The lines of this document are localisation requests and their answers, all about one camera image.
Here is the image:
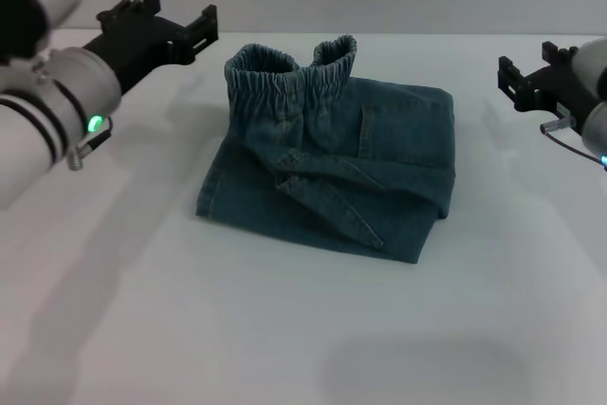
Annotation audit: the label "right arm cable with plug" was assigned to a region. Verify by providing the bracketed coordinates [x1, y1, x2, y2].
[539, 119, 607, 173]

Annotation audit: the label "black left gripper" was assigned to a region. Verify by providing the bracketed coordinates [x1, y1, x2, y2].
[83, 0, 220, 94]

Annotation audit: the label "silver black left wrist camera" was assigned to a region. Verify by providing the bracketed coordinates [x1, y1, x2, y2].
[0, 0, 83, 65]

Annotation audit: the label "arm cable with plug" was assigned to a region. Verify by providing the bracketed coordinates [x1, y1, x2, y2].
[539, 119, 607, 173]
[65, 115, 116, 173]

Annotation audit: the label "blue denim shorts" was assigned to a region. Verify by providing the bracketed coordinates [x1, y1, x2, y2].
[194, 33, 457, 267]

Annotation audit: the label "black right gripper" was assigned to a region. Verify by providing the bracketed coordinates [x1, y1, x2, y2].
[497, 40, 598, 122]

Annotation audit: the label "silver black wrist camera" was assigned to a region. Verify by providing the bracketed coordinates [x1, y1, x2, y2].
[0, 0, 83, 65]
[571, 37, 607, 103]

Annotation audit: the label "left arm cable with plug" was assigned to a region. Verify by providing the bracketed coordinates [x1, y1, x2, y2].
[65, 115, 116, 173]

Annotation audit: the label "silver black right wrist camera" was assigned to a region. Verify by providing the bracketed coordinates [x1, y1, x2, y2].
[571, 37, 607, 103]

